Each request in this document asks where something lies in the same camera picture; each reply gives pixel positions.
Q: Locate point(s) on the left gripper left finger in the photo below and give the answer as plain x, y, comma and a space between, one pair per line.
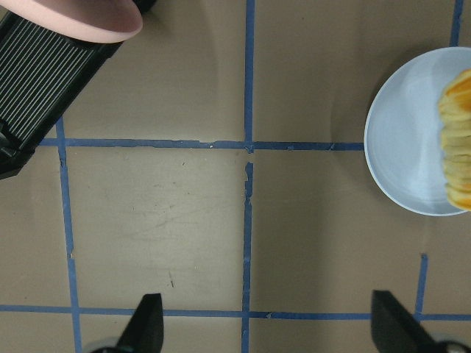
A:
145, 330

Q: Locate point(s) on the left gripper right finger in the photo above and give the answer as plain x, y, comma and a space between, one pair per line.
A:
394, 329

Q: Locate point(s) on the blue plate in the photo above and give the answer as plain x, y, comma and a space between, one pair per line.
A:
402, 132

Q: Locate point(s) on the spiral bread roll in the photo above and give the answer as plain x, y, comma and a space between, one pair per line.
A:
454, 112

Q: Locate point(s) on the pink plate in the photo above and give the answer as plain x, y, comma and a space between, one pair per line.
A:
92, 21

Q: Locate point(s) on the black dish rack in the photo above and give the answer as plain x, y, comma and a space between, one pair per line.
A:
42, 72

